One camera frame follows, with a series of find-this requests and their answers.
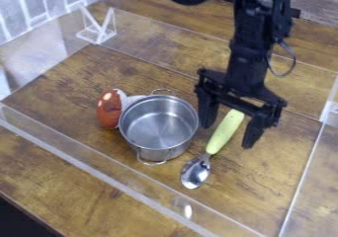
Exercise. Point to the red toy mushroom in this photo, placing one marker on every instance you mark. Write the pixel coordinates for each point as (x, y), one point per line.
(111, 104)

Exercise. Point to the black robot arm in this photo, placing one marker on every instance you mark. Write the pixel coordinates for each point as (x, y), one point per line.
(262, 26)

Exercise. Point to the clear acrylic right panel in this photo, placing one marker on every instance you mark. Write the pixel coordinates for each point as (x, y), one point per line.
(311, 216)

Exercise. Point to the small steel pot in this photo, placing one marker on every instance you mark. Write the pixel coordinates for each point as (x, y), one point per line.
(158, 125)

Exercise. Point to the green handled metal spoon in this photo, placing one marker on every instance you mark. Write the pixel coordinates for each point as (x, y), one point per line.
(196, 169)

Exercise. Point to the clear acrylic front barrier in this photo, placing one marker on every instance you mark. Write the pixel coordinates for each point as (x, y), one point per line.
(170, 202)

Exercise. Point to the clear acrylic triangle bracket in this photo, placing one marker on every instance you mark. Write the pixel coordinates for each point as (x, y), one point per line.
(93, 32)

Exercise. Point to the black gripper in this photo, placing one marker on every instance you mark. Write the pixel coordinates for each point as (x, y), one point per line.
(239, 89)

